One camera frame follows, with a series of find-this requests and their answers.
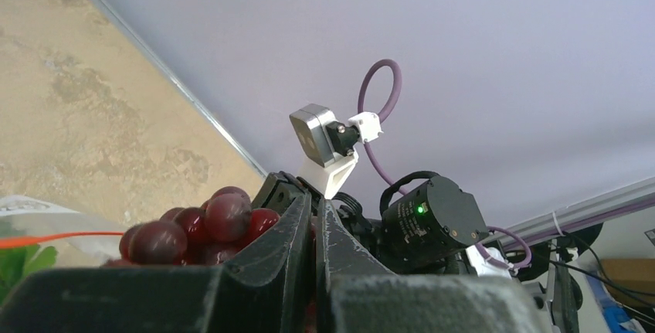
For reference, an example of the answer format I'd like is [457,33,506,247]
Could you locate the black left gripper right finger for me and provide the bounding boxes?
[316,199,550,332]

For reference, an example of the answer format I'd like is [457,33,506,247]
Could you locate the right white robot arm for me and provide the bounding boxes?
[253,171,516,278]

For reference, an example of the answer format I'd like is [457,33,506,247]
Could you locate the dark red grapes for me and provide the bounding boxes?
[104,186,280,267]

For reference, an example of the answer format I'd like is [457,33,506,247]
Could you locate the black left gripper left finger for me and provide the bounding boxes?
[1,201,312,332]

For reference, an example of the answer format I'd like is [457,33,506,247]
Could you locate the right aluminium rail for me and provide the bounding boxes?
[491,177,654,245]

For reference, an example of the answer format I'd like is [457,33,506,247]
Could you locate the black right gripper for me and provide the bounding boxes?
[252,172,389,276]

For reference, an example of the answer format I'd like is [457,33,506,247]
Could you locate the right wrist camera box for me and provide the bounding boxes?
[289,104,382,199]

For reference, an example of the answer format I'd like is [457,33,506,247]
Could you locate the clear orange zip bag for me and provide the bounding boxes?
[1,195,127,267]

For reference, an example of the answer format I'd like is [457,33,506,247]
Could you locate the green leafy vegetable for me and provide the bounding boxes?
[1,234,58,304]

